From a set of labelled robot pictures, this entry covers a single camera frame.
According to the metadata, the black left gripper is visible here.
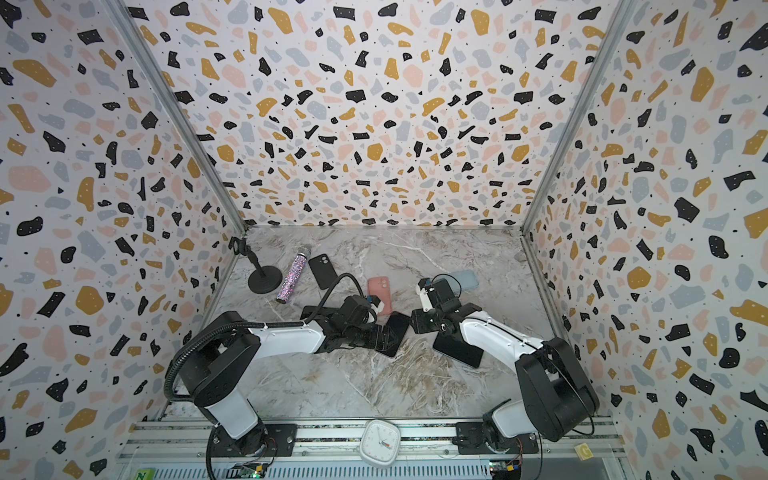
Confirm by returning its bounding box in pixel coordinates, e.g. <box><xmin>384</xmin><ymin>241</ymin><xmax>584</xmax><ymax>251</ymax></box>
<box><xmin>344</xmin><ymin>324</ymin><xmax>399</xmax><ymax>350</ymax></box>

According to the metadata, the pink silicone phone case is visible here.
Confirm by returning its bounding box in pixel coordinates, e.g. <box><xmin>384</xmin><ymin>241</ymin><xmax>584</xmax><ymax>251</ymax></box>
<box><xmin>367</xmin><ymin>276</ymin><xmax>392</xmax><ymax>316</ymax></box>

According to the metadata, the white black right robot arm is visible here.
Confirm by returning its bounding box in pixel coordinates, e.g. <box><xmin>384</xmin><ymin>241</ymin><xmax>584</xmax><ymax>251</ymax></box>
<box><xmin>411</xmin><ymin>275</ymin><xmax>599</xmax><ymax>452</ymax></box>

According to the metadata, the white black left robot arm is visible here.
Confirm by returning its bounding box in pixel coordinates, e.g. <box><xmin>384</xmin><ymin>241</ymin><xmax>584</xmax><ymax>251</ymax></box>
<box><xmin>164</xmin><ymin>295</ymin><xmax>384</xmax><ymax>441</ymax></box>

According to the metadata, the light blue phone case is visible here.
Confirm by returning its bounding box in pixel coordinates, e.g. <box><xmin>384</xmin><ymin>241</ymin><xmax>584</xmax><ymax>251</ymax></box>
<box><xmin>447</xmin><ymin>270</ymin><xmax>479</xmax><ymax>295</ymax></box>

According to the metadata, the black phone case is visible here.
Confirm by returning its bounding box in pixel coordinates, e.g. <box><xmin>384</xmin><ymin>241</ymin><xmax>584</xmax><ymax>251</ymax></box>
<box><xmin>308</xmin><ymin>253</ymin><xmax>338</xmax><ymax>290</ymax></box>

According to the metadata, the blue smartphone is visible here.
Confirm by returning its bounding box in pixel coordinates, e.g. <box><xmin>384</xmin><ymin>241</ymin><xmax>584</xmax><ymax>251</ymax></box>
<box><xmin>432</xmin><ymin>333</ymin><xmax>484</xmax><ymax>369</ymax></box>

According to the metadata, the purple glitter microphone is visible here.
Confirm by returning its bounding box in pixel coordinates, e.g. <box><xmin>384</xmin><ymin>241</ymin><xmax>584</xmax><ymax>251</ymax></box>
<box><xmin>276</xmin><ymin>245</ymin><xmax>311</xmax><ymax>304</ymax></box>

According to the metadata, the black round microphone stand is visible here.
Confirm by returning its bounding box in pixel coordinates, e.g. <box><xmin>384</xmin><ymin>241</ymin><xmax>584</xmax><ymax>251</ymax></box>
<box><xmin>228</xmin><ymin>237</ymin><xmax>283</xmax><ymax>294</ymax></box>

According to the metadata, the white square clock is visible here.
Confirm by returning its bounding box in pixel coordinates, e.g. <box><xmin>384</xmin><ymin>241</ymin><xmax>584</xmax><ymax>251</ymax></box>
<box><xmin>359</xmin><ymin>419</ymin><xmax>401</xmax><ymax>468</ymax></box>

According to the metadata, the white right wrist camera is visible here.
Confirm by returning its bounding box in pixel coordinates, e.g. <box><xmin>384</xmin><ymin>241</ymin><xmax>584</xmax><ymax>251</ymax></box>
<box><xmin>416</xmin><ymin>286</ymin><xmax>433</xmax><ymax>312</ymax></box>

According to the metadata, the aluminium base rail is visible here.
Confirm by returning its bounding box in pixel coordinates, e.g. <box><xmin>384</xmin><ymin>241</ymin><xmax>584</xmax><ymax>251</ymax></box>
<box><xmin>113</xmin><ymin>417</ymin><xmax>634</xmax><ymax>479</ymax></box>

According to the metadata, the aluminium frame post right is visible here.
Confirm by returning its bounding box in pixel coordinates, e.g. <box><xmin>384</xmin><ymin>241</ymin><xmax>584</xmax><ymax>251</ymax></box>
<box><xmin>521</xmin><ymin>0</ymin><xmax>637</xmax><ymax>237</ymax></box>

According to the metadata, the aluminium frame post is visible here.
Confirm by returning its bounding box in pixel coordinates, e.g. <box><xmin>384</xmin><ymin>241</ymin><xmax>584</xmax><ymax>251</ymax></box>
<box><xmin>521</xmin><ymin>0</ymin><xmax>637</xmax><ymax>237</ymax></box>
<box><xmin>103</xmin><ymin>0</ymin><xmax>247</xmax><ymax>236</ymax></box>

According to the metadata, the aluminium frame post left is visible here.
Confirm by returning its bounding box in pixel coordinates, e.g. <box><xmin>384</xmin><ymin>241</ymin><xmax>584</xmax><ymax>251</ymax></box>
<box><xmin>103</xmin><ymin>0</ymin><xmax>247</xmax><ymax>236</ymax></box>

